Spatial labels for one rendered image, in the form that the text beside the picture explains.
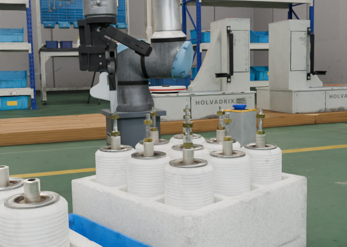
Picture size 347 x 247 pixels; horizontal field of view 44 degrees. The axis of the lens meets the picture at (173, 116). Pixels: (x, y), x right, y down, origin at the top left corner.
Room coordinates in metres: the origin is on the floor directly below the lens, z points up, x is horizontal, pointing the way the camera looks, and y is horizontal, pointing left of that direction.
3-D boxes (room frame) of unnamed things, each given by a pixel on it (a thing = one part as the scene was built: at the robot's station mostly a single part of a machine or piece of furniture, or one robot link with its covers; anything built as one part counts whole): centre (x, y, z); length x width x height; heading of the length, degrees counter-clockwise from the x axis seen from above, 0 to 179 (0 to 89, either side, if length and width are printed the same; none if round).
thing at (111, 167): (0.99, 0.14, 0.16); 0.10 x 0.10 x 0.18
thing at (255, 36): (6.52, -1.34, 0.90); 0.50 x 0.38 x 0.21; 17
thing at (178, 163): (0.82, -0.03, 0.25); 0.08 x 0.08 x 0.01
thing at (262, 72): (6.50, -1.35, 0.36); 0.50 x 0.38 x 0.21; 17
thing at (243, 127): (1.24, -0.19, 0.16); 0.07 x 0.07 x 0.31; 43
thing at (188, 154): (0.82, -0.03, 0.26); 0.02 x 0.02 x 0.03
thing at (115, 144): (0.99, 0.14, 0.26); 0.02 x 0.02 x 0.03
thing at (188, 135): (0.82, -0.03, 0.31); 0.01 x 0.01 x 0.08
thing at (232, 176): (0.90, -0.11, 0.16); 0.10 x 0.10 x 0.18
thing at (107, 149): (0.99, 0.14, 0.25); 0.08 x 0.08 x 0.01
